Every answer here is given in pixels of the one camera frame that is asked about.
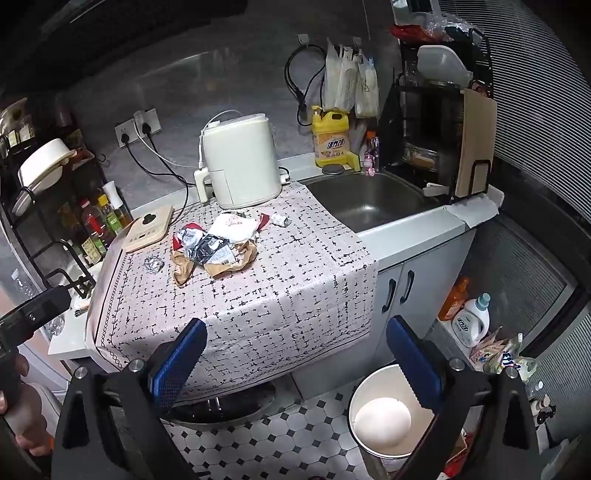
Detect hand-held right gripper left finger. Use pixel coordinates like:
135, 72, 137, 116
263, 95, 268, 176
51, 318, 208, 480

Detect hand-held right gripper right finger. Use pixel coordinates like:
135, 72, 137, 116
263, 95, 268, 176
385, 315, 541, 480

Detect red and white wrapper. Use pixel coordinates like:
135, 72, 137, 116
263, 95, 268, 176
173, 224, 205, 250

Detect white trash bin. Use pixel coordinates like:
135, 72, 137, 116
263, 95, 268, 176
347, 364, 444, 460

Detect person's left hand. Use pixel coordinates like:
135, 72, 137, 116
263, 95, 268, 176
0, 355, 52, 457

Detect clear plastic bottle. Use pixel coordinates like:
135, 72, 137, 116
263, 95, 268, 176
10, 270, 65, 335

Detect white side shelf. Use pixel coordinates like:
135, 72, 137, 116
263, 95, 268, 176
48, 263, 105, 360

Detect white laundry detergent bottle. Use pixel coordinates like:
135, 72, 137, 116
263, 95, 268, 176
450, 293, 491, 348

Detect orange bottle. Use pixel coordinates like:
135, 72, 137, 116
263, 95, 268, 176
438, 277, 471, 322

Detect pile of snack bags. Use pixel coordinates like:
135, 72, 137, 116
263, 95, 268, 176
470, 327, 539, 376

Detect brown paper bag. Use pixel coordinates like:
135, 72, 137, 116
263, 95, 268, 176
172, 240, 258, 287

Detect black spice rack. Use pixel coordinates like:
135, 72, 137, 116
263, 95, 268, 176
0, 129, 109, 298

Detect white cabinet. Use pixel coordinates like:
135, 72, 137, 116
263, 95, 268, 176
286, 217, 478, 402

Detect black and silver wrapper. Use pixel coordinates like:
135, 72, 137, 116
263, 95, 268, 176
182, 233, 234, 266

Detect pink patterned tablecloth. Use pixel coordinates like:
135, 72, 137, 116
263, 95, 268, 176
84, 180, 380, 402

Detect green label sauce bottle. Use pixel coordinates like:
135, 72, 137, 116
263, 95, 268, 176
97, 194, 123, 237

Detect cream board with black knob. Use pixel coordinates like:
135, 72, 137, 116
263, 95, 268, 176
121, 205, 175, 254

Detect white oil sprayer bottle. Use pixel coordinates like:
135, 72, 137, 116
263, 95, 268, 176
102, 181, 132, 227

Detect white bowl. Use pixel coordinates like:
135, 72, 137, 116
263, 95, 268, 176
17, 137, 78, 195

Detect steel sink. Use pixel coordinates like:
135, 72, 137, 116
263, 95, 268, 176
302, 172, 446, 234

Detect spice jars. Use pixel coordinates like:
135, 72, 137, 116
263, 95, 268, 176
0, 97, 38, 154

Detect pink small bottle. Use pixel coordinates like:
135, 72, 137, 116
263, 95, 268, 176
362, 136, 382, 178

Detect cream air fryer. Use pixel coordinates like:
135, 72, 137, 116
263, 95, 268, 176
194, 113, 283, 209

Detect beige cutting board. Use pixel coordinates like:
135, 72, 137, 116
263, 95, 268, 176
455, 88, 498, 197

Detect black dish rack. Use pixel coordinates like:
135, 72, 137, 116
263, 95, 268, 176
378, 37, 492, 206

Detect yellow detergent bottle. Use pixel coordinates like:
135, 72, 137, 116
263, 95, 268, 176
310, 105, 361, 169

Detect hanging clear plastic bag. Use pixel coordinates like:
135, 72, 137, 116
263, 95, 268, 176
355, 51, 380, 118
322, 39, 358, 112

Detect window blinds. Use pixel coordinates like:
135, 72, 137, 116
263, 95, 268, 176
438, 0, 591, 259

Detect white plastic container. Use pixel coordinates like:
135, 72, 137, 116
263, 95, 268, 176
417, 45, 474, 88

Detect red plastic bag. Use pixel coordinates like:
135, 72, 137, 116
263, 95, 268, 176
392, 23, 444, 41

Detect black power cable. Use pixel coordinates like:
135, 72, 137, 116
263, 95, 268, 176
121, 136, 190, 222

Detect white power cable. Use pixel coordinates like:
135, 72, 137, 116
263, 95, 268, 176
134, 110, 237, 171

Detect grey wall socket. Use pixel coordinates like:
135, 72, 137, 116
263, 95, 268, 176
115, 108, 161, 148

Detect black hanging cord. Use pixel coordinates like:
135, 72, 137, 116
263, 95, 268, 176
284, 44, 326, 125

